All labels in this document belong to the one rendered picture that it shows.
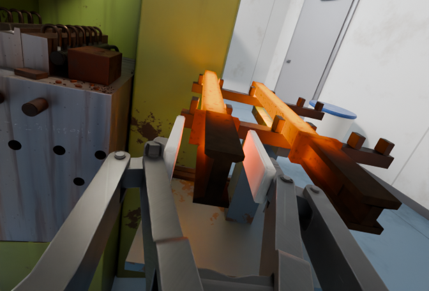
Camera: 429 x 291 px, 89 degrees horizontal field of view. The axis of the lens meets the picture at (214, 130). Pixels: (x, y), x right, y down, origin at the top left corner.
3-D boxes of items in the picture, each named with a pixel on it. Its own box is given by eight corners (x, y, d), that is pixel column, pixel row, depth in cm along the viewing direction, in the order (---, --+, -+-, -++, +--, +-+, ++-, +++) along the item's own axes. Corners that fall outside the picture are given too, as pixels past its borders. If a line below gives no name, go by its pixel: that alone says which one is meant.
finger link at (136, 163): (154, 195, 13) (103, 187, 13) (168, 154, 18) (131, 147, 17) (158, 175, 13) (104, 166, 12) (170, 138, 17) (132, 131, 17)
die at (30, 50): (49, 75, 48) (46, 34, 45) (-64, 55, 43) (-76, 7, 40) (106, 55, 86) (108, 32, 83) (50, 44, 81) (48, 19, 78)
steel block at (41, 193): (104, 244, 62) (112, 94, 46) (-61, 238, 54) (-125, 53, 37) (138, 149, 113) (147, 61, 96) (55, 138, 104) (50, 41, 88)
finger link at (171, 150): (168, 189, 15) (158, 187, 15) (180, 144, 22) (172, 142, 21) (175, 152, 14) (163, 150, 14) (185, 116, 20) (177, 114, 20)
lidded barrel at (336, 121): (343, 166, 273) (368, 118, 249) (309, 165, 254) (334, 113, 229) (312, 145, 321) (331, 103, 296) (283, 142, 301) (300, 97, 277)
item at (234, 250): (350, 300, 39) (355, 293, 38) (124, 269, 35) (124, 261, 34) (292, 191, 67) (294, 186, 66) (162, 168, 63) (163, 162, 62)
